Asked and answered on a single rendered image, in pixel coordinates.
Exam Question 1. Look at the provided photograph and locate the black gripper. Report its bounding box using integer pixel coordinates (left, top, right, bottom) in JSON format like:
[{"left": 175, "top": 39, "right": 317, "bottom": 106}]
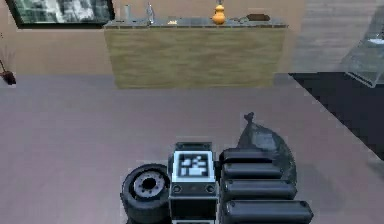
[{"left": 120, "top": 163, "right": 172, "bottom": 224}]

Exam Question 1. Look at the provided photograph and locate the orange gourd vase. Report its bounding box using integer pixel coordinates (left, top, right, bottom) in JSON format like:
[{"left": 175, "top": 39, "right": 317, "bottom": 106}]
[{"left": 212, "top": 3, "right": 227, "bottom": 26}]

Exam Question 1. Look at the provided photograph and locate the dark brown bowl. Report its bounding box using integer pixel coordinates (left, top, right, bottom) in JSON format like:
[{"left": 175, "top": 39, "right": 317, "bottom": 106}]
[{"left": 246, "top": 13, "right": 271, "bottom": 23}]

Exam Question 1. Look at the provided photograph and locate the black garbage bag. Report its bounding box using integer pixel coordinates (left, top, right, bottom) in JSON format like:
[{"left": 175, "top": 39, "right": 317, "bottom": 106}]
[{"left": 236, "top": 111, "right": 298, "bottom": 185}]

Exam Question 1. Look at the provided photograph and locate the wooden sideboard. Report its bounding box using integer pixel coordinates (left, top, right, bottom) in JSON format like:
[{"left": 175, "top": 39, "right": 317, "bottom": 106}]
[{"left": 103, "top": 17, "right": 289, "bottom": 90}]

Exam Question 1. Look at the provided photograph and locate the clear glass bottle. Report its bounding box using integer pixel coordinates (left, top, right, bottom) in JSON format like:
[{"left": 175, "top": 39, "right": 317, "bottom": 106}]
[{"left": 145, "top": 2, "right": 156, "bottom": 25}]

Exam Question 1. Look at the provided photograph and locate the dark red house plant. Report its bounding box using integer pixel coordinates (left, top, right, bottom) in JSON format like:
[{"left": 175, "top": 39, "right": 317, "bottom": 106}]
[{"left": 0, "top": 59, "right": 17, "bottom": 86}]

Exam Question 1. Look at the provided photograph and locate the black framed picture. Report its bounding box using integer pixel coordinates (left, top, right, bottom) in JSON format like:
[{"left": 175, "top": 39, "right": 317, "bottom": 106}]
[{"left": 4, "top": 0, "right": 116, "bottom": 30}]

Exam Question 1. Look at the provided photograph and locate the glass table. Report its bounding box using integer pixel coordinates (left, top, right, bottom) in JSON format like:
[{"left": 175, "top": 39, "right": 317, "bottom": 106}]
[{"left": 339, "top": 3, "right": 384, "bottom": 89}]

